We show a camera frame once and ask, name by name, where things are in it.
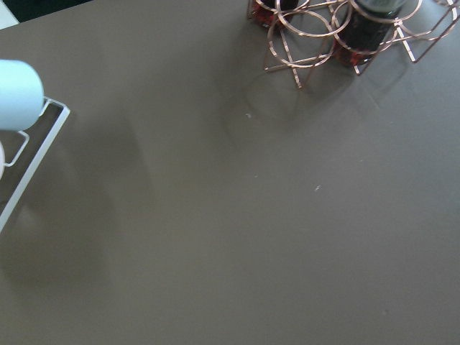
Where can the white wire cup rack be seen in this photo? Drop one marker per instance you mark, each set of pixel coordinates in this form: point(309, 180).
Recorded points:
point(25, 151)

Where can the light blue cup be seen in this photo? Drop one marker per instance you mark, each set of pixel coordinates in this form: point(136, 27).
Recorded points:
point(22, 95)

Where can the copper wire bottle rack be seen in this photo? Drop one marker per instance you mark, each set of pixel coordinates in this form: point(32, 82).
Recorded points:
point(323, 20)

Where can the tea bottle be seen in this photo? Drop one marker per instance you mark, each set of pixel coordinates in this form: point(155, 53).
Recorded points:
point(362, 35)
point(263, 12)

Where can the tea bottle front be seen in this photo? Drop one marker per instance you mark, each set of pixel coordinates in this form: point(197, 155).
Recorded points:
point(263, 12)

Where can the tea bottle middle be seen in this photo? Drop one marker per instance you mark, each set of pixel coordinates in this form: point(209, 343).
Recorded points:
point(362, 35)

